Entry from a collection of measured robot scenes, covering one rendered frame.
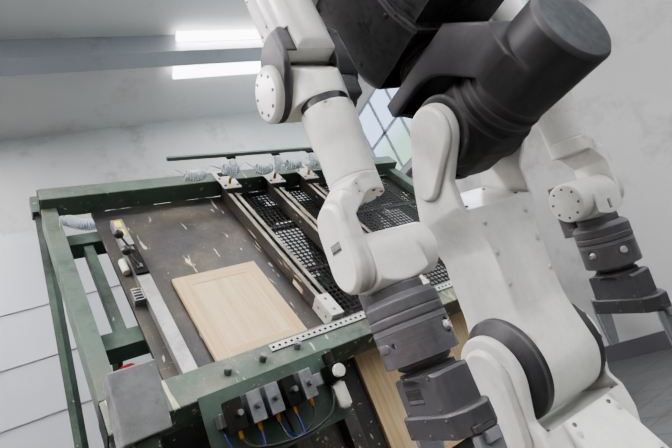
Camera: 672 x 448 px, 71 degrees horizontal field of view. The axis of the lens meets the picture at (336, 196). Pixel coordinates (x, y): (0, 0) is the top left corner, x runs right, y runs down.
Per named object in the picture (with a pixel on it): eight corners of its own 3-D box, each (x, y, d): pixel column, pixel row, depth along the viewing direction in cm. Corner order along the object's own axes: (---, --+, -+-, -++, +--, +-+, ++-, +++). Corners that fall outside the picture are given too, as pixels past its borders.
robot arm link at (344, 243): (428, 269, 54) (387, 167, 58) (365, 289, 50) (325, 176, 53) (399, 283, 60) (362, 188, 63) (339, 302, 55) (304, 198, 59)
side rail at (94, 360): (99, 426, 141) (98, 401, 136) (42, 229, 213) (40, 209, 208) (120, 418, 144) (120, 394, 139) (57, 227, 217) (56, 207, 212)
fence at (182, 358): (182, 382, 153) (183, 374, 151) (110, 227, 216) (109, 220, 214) (197, 377, 156) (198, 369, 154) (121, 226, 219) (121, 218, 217)
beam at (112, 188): (40, 219, 210) (39, 199, 206) (37, 207, 217) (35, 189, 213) (394, 173, 342) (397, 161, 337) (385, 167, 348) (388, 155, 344)
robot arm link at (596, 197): (645, 230, 78) (620, 166, 80) (607, 246, 73) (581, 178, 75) (585, 240, 88) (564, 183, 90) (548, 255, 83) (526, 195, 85)
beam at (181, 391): (108, 461, 132) (107, 436, 127) (98, 426, 140) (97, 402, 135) (532, 282, 264) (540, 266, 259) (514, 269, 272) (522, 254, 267)
